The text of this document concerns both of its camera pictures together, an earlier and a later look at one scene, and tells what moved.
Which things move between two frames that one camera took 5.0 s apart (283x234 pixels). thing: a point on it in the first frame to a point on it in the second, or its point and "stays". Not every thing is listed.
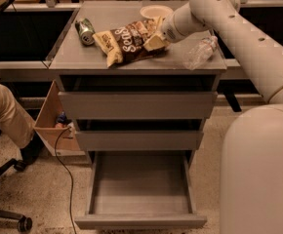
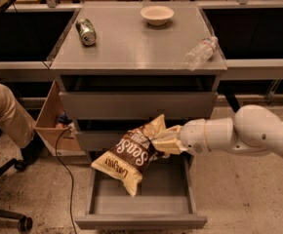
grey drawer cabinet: [135, 97] stays
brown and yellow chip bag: [126, 42] to [128, 158]
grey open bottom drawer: [135, 190] stays
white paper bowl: [156, 11] stays
